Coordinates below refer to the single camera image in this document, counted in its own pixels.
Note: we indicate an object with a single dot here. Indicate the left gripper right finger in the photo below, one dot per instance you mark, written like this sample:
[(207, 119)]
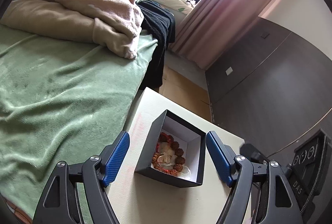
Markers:
[(276, 201)]

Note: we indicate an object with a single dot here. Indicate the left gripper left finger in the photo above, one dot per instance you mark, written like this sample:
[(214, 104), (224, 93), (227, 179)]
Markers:
[(59, 202)]

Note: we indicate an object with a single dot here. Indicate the black jewelry box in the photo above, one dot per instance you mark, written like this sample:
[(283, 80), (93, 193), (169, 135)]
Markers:
[(174, 152)]

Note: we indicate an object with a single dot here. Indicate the green bed sheet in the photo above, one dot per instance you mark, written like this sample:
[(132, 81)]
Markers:
[(60, 100)]

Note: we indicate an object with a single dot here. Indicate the cardboard floor sheets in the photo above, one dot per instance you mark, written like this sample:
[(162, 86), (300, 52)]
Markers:
[(185, 93)]

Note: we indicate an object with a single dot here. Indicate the pink curtain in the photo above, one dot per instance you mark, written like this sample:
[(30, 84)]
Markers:
[(212, 26)]

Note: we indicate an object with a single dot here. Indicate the beige pink comforter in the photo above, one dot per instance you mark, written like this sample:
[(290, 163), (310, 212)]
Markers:
[(115, 24)]

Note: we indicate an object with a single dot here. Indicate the black knitted blanket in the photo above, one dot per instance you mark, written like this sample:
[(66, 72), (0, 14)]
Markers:
[(161, 24)]

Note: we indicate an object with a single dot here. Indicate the white wall socket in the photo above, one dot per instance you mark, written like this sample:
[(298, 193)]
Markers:
[(229, 71)]

